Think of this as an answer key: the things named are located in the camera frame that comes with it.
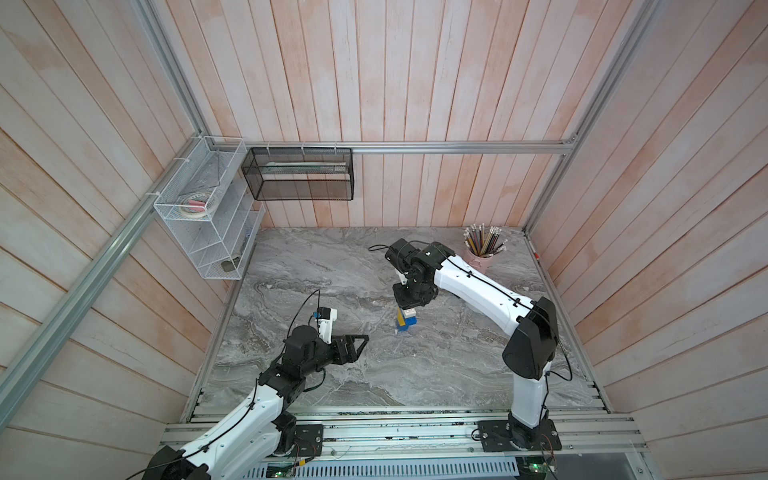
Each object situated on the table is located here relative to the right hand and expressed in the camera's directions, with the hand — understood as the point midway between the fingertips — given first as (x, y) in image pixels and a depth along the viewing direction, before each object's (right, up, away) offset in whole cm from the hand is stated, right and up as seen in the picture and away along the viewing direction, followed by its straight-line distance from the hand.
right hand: (404, 303), depth 84 cm
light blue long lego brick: (+2, -5, -1) cm, 5 cm away
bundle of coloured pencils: (+29, +18, +19) cm, 39 cm away
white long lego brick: (+1, -2, -2) cm, 4 cm away
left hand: (-13, -11, -3) cm, 17 cm away
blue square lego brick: (0, -9, +8) cm, 12 cm away
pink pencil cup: (+28, +11, +16) cm, 34 cm away
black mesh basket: (-36, +44, +22) cm, 61 cm away
